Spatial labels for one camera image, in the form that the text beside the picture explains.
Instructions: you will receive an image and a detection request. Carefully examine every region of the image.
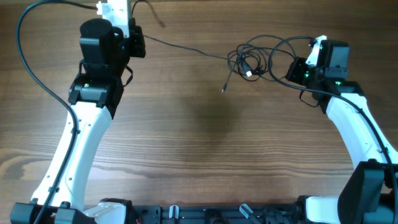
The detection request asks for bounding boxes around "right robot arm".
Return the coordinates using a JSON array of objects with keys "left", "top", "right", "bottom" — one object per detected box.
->
[{"left": 285, "top": 35, "right": 397, "bottom": 223}]

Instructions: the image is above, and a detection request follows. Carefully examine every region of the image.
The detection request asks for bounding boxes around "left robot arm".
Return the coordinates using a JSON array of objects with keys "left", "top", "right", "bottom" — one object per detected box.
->
[{"left": 10, "top": 18, "right": 146, "bottom": 223}]

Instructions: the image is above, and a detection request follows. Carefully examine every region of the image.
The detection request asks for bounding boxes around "left camera black cable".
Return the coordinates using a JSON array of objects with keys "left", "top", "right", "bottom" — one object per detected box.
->
[{"left": 16, "top": 0, "right": 99, "bottom": 224}]

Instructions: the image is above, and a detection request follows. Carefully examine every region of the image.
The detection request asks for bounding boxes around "camera black cable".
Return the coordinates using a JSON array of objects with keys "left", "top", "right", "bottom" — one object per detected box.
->
[
  {"left": 16, "top": 0, "right": 99, "bottom": 224},
  {"left": 267, "top": 35, "right": 398, "bottom": 224}
]

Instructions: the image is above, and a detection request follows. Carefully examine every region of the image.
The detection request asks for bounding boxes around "right camera black cable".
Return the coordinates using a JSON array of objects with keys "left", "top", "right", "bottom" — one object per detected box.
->
[{"left": 267, "top": 35, "right": 398, "bottom": 224}]

